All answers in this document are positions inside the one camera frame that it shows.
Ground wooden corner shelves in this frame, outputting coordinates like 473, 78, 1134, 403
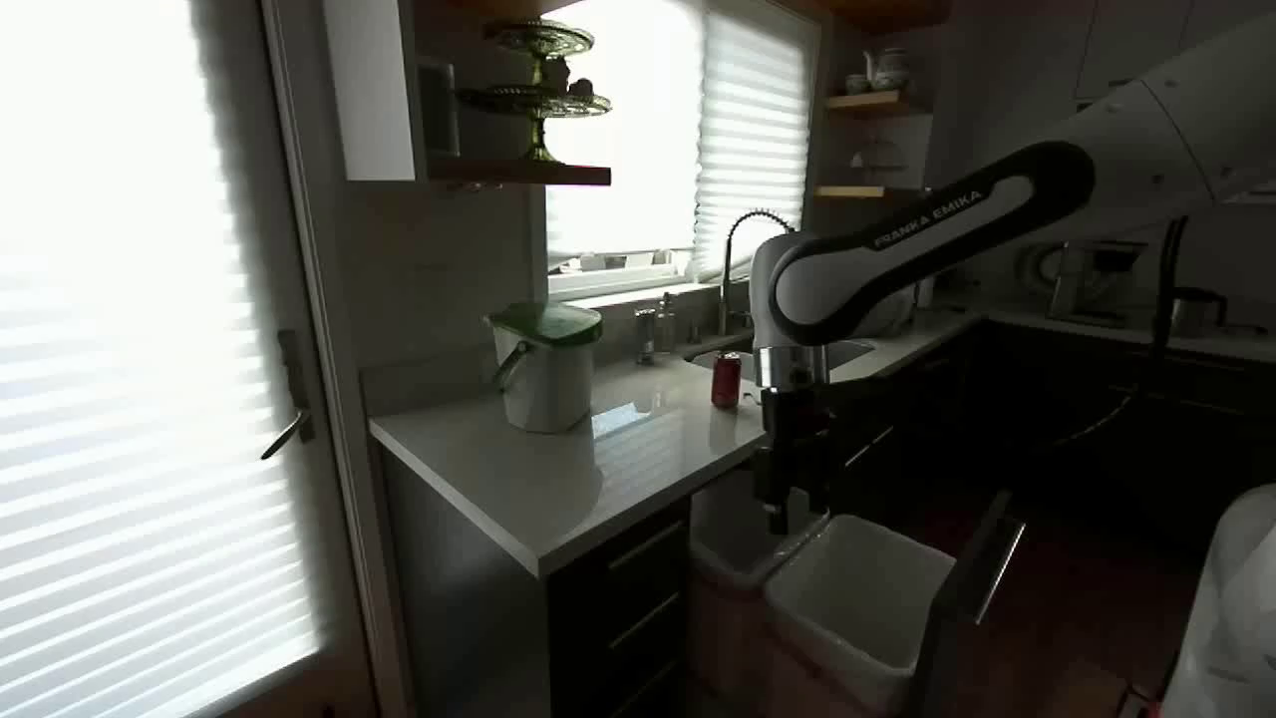
819, 91, 932, 200

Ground front white lined waste bin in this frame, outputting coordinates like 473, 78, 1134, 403
765, 514, 957, 718

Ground metal kettle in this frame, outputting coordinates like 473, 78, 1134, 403
1172, 289, 1227, 334

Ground wooden wall shelf left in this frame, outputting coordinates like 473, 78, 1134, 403
432, 157, 609, 187

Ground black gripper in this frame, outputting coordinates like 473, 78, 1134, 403
752, 346, 833, 534

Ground red soda can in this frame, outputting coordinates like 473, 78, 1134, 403
711, 351, 743, 413

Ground green tiered cake stand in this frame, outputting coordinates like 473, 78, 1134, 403
460, 20, 609, 163

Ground white pail with green lid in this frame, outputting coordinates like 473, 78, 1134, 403
488, 304, 602, 437

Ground chrome kitchen faucet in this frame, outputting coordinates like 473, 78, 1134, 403
712, 206, 800, 338

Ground coffee maker on counter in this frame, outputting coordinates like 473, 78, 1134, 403
1022, 240, 1144, 325

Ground white lined waste bin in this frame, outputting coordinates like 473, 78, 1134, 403
688, 472, 819, 714
765, 514, 957, 718

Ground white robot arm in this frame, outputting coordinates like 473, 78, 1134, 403
749, 14, 1276, 534

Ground dark pull-out drawer front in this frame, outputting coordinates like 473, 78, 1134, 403
909, 491, 1025, 718

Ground rear white lined waste bin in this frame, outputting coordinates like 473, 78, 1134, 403
688, 472, 819, 714

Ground white window blind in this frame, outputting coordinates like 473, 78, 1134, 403
692, 3, 813, 277

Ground dark base cabinet drawers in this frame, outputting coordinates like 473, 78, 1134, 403
547, 504, 688, 718

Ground white upper cabinet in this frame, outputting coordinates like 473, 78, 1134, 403
323, 0, 424, 184

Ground door lever handle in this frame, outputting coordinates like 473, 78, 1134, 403
259, 329, 316, 464

